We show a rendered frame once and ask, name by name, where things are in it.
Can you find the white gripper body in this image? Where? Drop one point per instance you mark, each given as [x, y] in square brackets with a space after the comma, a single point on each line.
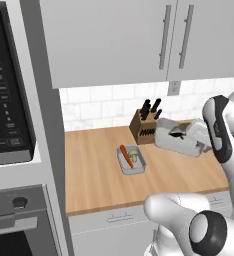
[175, 144]

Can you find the beige mushroom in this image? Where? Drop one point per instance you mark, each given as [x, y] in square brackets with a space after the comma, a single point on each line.
[133, 154]

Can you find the grey food container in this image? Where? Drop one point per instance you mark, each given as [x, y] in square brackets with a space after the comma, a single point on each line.
[135, 169]

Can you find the orange carrot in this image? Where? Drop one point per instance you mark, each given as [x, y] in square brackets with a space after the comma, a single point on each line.
[125, 155]

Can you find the wooden knife block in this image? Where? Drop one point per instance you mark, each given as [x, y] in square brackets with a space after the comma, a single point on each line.
[139, 126]

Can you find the grey drawer front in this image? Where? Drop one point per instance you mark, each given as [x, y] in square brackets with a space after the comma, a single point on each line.
[222, 205]
[89, 221]

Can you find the grey base cupboard door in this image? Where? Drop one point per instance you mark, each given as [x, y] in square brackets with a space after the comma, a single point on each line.
[112, 241]

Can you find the wide grey cupboard door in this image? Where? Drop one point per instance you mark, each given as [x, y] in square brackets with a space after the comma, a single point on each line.
[105, 40]

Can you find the grey tall appliance cabinet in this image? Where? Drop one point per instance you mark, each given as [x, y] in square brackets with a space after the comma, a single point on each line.
[45, 116]

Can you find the black oven knob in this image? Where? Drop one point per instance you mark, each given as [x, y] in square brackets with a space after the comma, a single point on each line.
[20, 202]

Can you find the grey built-in oven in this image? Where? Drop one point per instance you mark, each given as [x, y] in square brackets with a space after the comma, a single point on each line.
[19, 226]

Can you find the black microwave oven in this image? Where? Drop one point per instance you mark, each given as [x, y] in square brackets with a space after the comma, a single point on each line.
[5, 83]

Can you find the grey wall socket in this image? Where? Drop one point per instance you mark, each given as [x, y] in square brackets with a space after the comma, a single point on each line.
[174, 88]

